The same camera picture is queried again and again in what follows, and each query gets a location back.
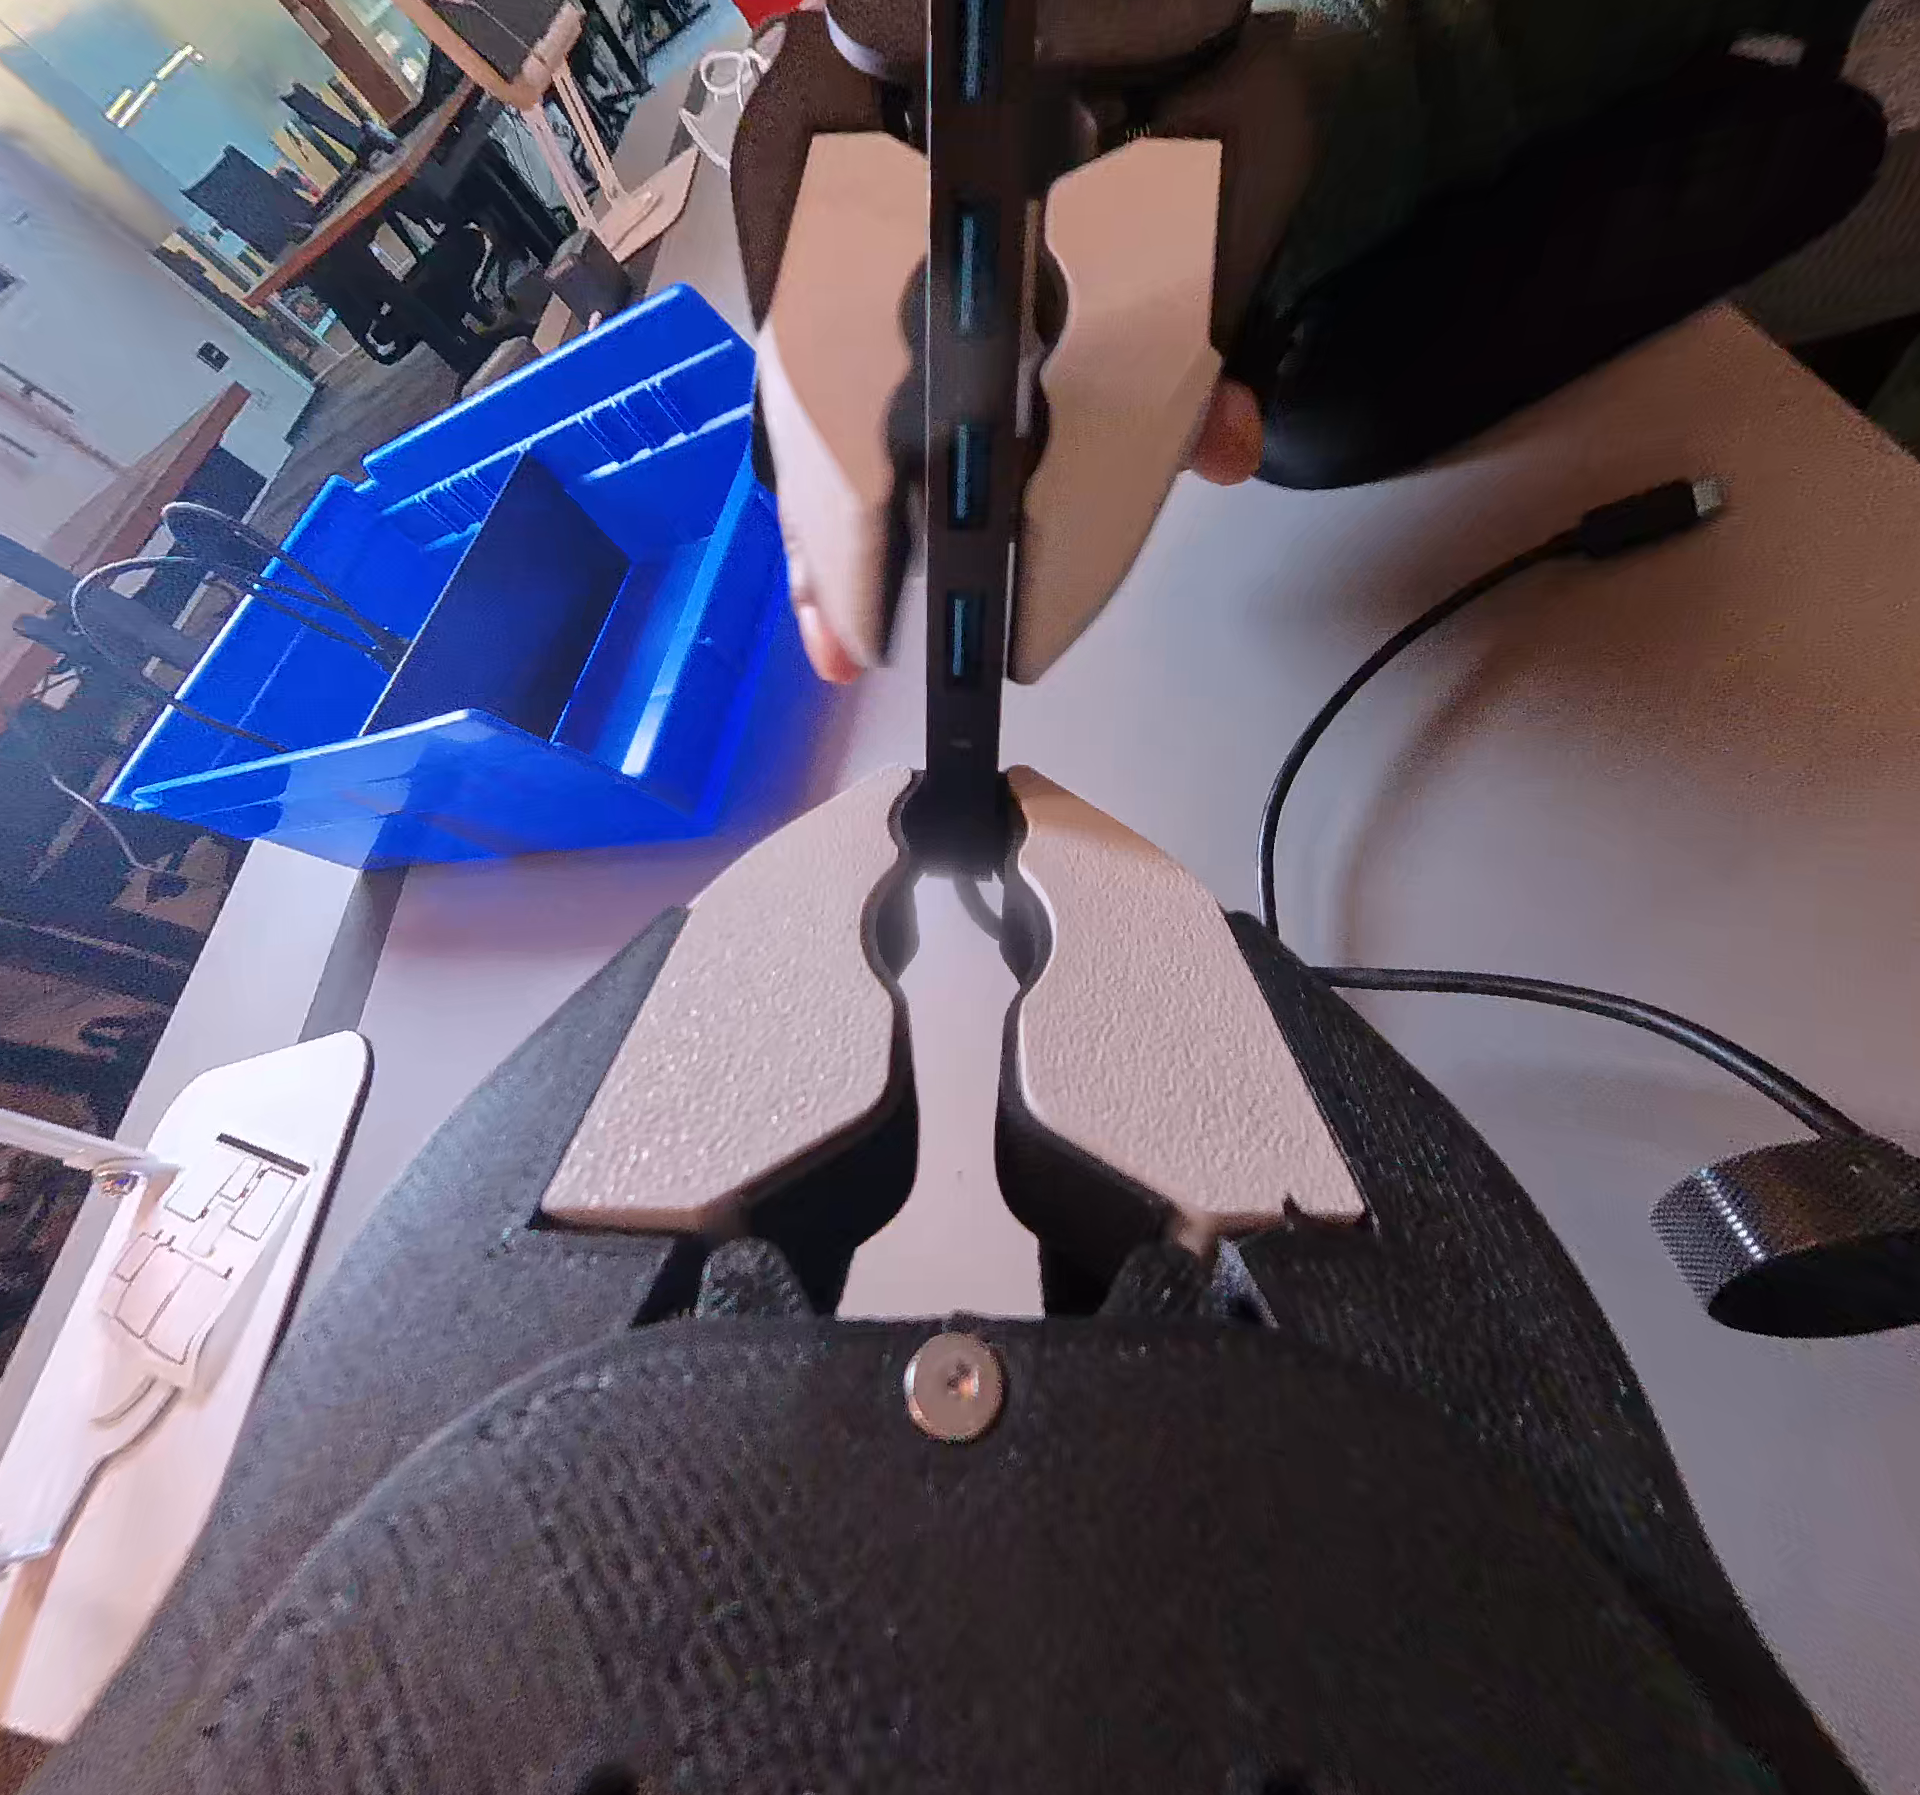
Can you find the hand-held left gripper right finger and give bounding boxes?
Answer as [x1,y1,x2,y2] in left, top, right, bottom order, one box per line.
[994,761,1369,1245]

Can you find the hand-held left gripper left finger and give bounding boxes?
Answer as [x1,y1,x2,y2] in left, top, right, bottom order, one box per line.
[540,765,921,1237]

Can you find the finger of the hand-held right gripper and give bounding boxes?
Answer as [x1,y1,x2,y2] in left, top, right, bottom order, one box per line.
[1006,139,1231,689]
[755,132,933,681]

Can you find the blue plastic bin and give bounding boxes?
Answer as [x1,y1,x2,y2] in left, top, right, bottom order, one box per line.
[105,282,799,871]

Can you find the person's right hand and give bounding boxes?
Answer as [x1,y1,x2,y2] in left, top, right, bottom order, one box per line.
[787,377,1265,688]

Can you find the black divider panel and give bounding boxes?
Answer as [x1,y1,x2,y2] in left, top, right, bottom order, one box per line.
[383,453,636,749]

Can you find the white document stand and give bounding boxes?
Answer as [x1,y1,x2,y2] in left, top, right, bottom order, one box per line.
[0,1031,373,1743]

